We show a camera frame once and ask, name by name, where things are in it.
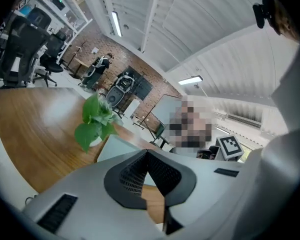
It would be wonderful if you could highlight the white shelf unit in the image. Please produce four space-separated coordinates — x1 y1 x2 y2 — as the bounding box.
27 0 93 67

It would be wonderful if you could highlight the small wooden side table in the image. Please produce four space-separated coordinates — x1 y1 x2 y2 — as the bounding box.
73 56 96 81

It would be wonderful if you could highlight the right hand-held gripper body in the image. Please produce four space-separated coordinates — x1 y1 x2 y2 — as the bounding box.
197 133 245 161

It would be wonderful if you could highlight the ceiling light bar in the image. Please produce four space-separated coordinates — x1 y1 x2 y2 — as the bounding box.
177 75 204 86
111 10 123 38

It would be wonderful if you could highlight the person's white shirt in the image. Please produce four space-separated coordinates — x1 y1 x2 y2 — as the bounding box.
236 41 300 240

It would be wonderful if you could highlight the grey oval backpack unit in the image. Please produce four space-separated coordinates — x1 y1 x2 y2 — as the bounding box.
106 71 136 110

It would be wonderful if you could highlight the wall air vent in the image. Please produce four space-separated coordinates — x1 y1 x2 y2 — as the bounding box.
227 113 263 130

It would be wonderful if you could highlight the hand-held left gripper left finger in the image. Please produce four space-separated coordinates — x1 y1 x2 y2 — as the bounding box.
22 148 166 240

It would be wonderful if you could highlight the black head camera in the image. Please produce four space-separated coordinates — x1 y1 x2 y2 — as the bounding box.
252 0 276 29

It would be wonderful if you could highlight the teal tray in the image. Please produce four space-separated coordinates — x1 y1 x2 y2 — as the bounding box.
96 133 166 164

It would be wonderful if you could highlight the green potted plant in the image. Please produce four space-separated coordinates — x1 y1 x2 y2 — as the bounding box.
74 91 123 155

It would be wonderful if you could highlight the whiteboard on black stand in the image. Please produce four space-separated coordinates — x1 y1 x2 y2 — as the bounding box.
149 93 185 135

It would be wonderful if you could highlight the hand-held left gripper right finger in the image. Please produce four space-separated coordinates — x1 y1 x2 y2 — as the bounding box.
146 149 251 240

